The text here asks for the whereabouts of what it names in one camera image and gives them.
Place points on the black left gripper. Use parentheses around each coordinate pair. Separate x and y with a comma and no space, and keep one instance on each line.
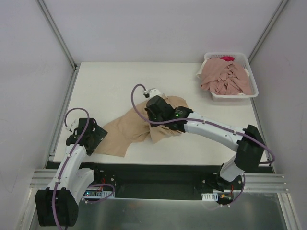
(96,135)

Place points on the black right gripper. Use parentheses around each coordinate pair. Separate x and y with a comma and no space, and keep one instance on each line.
(151,111)

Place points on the beige t shirt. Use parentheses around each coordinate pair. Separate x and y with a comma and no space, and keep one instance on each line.
(127,129)

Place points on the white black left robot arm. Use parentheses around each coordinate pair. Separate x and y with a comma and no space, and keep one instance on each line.
(58,203)

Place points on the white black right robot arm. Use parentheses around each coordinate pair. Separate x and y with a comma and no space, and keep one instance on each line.
(247,143)

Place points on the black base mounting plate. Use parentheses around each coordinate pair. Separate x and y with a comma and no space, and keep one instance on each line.
(164,182)

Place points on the pink t shirt pile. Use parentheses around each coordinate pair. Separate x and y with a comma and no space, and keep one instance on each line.
(224,78)

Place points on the magenta cloth in basket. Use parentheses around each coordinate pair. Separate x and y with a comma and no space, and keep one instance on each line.
(227,58)

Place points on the white plastic basket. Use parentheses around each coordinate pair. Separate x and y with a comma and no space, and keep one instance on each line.
(241,59)

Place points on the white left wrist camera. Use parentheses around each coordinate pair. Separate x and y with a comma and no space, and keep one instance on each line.
(72,126)

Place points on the left white cable duct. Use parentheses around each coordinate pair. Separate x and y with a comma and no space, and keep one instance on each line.
(95,194)

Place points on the white cable duct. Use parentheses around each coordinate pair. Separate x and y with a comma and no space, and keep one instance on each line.
(95,194)
(210,196)

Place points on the right white cable duct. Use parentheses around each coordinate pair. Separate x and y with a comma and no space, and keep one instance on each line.
(210,196)

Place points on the aluminium frame rail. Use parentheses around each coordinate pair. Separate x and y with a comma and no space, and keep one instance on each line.
(254,182)

